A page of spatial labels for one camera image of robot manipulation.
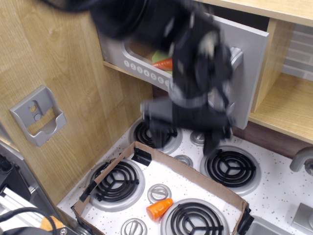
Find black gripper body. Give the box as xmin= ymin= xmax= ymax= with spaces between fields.
xmin=140 ymin=83 xmax=233 ymax=139

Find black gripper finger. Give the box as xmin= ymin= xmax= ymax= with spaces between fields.
xmin=149 ymin=120 xmax=172 ymax=148
xmin=203 ymin=131 xmax=225 ymax=156

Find grey toy microwave door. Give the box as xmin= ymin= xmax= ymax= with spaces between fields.
xmin=98 ymin=16 xmax=269 ymax=129

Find silver microwave door handle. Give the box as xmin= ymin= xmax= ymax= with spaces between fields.
xmin=228 ymin=47 xmax=244 ymax=73

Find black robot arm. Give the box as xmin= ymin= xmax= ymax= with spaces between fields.
xmin=48 ymin=0 xmax=233 ymax=155

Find orange toy carrot in microwave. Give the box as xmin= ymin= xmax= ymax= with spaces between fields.
xmin=152 ymin=58 xmax=173 ymax=71

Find wooden microwave cabinet shelf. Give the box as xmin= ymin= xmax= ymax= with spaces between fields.
xmin=102 ymin=0 xmax=313 ymax=145

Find back centre grey knob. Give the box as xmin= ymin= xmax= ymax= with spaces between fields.
xmin=190 ymin=131 xmax=205 ymax=146

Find back left black burner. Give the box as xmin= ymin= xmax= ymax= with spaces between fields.
xmin=129 ymin=119 xmax=183 ymax=155

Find black burner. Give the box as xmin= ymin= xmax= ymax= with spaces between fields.
xmin=160 ymin=198 xmax=230 ymax=235
xmin=199 ymin=146 xmax=261 ymax=196
xmin=129 ymin=119 xmax=183 ymax=155
xmin=90 ymin=160 xmax=145 ymax=212

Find middle small grey knob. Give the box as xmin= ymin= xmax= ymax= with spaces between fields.
xmin=174 ymin=155 xmax=193 ymax=168

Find back right black burner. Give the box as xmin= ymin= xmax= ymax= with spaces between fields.
xmin=199 ymin=146 xmax=261 ymax=196

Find brown cardboard barrier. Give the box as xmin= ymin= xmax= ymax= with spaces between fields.
xmin=72 ymin=142 xmax=254 ymax=235

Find centre grey knob near carrot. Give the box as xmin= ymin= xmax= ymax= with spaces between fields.
xmin=147 ymin=184 xmax=172 ymax=204

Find front left black burner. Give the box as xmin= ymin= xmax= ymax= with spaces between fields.
xmin=90 ymin=160 xmax=145 ymax=212

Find light green toy plate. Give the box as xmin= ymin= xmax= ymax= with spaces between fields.
xmin=152 ymin=50 xmax=173 ymax=74

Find front right black burner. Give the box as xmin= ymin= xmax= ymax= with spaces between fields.
xmin=160 ymin=198 xmax=230 ymax=235

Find orange carrot piece on stove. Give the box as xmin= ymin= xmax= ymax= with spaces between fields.
xmin=146 ymin=198 xmax=173 ymax=221

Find grey toy faucet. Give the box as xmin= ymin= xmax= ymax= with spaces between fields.
xmin=290 ymin=147 xmax=313 ymax=176

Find front grey knob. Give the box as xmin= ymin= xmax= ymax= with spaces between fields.
xmin=121 ymin=218 xmax=148 ymax=235

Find grey toy sink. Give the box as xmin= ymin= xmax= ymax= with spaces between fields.
xmin=246 ymin=203 xmax=313 ymax=235

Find grey wall holder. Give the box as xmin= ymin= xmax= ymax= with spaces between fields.
xmin=9 ymin=85 xmax=67 ymax=147

